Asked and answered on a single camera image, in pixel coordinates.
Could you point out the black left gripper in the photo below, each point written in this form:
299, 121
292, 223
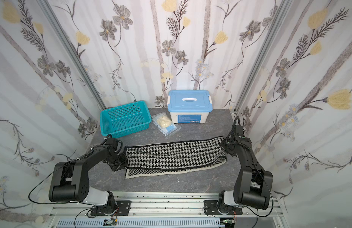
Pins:
119, 161

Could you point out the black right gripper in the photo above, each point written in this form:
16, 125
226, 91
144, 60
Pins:
228, 145

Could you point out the black white knitted scarf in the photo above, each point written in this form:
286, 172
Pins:
174, 158

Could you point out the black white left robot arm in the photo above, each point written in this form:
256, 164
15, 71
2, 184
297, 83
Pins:
70, 180

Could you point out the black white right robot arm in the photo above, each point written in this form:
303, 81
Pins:
253, 185

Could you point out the teal plastic basket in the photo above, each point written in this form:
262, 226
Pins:
125, 119

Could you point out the white box blue lid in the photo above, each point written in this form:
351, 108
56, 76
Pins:
189, 106

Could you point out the clear bag with gloves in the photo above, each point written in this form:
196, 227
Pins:
166, 126

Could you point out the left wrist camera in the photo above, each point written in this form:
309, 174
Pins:
114, 143

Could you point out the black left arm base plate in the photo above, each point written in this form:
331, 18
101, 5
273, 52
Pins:
120, 207

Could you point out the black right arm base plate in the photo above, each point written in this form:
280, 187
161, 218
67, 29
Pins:
214, 208

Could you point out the aluminium corner post right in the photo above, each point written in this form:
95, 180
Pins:
264, 50

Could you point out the aluminium corner post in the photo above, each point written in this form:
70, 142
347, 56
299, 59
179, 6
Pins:
65, 41
264, 50

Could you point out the aluminium corner post left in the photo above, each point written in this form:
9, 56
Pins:
65, 41

